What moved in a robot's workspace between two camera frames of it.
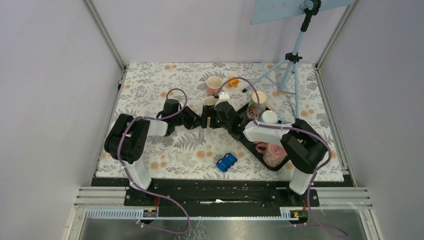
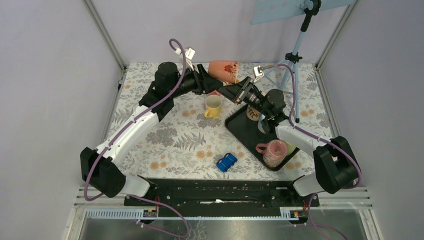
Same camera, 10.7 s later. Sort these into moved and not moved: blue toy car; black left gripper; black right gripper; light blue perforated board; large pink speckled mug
Moved: black right gripper; black left gripper
Not moved: blue toy car; light blue perforated board; large pink speckled mug
